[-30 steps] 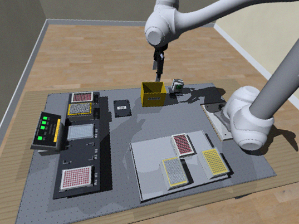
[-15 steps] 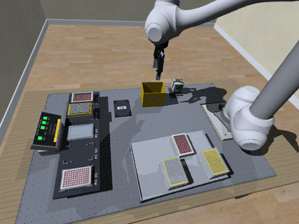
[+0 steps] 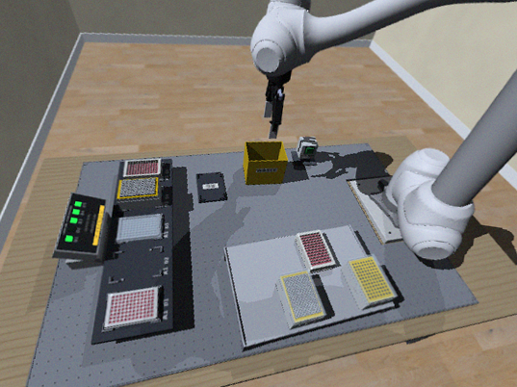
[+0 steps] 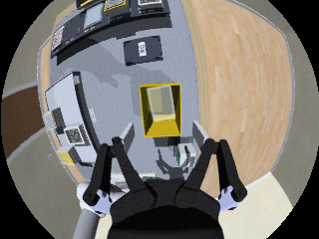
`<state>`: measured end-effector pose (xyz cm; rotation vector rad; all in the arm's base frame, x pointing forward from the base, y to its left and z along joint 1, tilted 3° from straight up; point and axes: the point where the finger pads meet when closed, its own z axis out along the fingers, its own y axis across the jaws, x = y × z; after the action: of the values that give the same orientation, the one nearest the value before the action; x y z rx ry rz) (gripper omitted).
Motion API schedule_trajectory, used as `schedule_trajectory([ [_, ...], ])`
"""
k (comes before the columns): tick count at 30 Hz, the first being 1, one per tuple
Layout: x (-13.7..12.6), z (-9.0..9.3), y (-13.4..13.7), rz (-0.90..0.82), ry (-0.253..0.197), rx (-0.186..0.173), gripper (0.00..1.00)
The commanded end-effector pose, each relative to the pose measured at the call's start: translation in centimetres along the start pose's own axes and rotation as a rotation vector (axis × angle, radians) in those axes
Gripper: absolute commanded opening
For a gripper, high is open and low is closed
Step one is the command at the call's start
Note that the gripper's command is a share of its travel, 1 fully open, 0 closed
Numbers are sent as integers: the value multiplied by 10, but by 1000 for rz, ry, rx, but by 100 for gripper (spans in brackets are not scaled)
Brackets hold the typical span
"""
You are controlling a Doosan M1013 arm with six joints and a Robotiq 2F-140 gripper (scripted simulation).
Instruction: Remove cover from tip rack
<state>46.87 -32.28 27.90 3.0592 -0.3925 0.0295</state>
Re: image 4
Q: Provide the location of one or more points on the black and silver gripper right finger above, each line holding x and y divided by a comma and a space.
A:
232, 190

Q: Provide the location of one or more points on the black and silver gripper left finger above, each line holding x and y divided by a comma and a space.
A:
97, 194

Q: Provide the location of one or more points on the yellow waste bin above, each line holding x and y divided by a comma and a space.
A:
167, 127

